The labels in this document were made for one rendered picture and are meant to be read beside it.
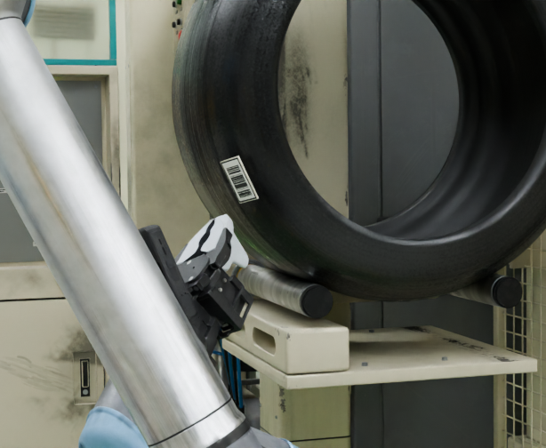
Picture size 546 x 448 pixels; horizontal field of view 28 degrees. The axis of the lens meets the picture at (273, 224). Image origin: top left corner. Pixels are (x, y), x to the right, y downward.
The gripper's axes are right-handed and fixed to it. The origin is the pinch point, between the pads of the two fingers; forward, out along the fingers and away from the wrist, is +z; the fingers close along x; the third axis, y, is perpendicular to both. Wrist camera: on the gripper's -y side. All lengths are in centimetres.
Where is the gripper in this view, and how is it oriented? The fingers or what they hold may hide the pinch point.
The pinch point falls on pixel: (218, 219)
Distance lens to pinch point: 135.4
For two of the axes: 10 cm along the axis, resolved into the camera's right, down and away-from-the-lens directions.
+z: 2.8, -6.3, 7.3
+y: 5.8, 7.1, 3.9
